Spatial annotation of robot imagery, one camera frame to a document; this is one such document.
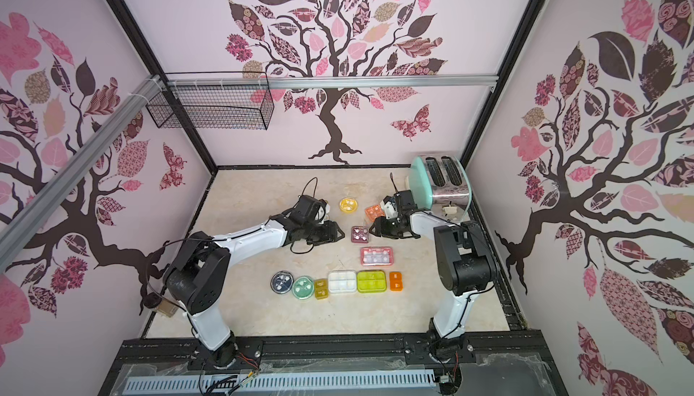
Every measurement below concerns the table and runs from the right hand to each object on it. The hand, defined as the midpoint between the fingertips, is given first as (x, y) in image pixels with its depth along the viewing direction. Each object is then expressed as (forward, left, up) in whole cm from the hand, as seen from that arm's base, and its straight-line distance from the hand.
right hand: (377, 228), depth 97 cm
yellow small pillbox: (-21, +19, -1) cm, 29 cm away
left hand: (-7, +13, +4) cm, 15 cm away
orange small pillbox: (+9, 0, -2) cm, 9 cm away
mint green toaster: (+10, -23, +13) cm, 28 cm away
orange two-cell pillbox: (-20, -5, -2) cm, 20 cm away
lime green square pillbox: (-19, +3, -2) cm, 19 cm away
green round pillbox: (-20, +25, -2) cm, 33 cm away
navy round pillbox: (-19, +33, -1) cm, 38 cm away
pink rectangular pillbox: (-10, +1, -2) cm, 10 cm away
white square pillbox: (-18, +12, -2) cm, 22 cm away
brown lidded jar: (-27, +64, +6) cm, 70 cm away
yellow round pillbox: (+13, +11, -2) cm, 17 cm away
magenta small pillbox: (-1, +6, -2) cm, 7 cm away
